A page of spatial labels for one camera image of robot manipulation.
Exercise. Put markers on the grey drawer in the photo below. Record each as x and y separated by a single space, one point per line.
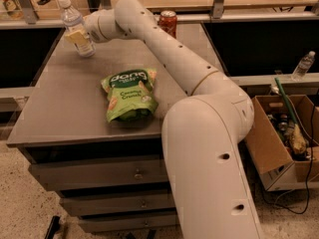
130 222
118 202
100 172

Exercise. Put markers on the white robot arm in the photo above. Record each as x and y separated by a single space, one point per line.
200 133

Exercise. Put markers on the small clear bottle on ledge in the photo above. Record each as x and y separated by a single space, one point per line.
303 66

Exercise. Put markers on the clear plastic water bottle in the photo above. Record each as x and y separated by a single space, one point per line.
75 29

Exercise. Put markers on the cardboard box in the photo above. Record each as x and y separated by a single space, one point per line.
277 169

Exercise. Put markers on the orange soda can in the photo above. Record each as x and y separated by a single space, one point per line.
167 21

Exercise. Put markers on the green handled brush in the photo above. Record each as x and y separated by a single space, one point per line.
296 138

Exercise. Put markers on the bottom grey drawer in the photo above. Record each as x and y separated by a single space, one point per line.
130 222

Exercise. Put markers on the middle grey drawer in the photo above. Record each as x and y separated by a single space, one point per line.
118 202

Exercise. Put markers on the grey drawer cabinet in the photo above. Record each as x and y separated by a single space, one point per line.
65 117

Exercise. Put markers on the top grey drawer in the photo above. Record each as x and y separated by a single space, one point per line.
100 172

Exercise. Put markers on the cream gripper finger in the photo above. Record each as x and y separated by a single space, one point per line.
78 37

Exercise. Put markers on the green snack bag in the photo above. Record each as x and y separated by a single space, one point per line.
130 94

